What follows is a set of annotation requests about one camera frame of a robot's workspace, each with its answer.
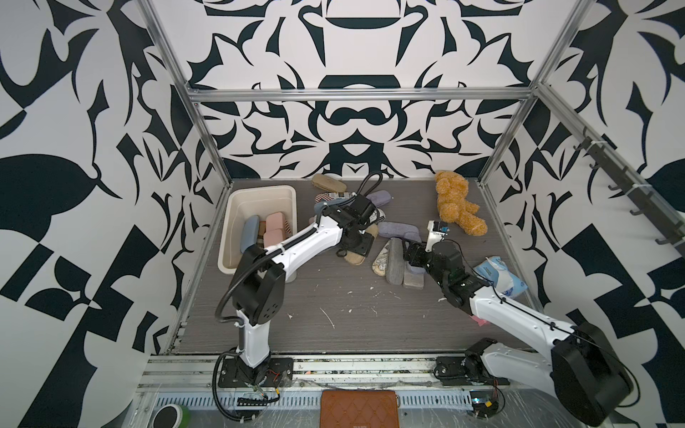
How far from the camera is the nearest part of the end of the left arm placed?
0.63 m

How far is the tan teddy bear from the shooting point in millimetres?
957

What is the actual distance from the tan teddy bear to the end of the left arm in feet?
1.12
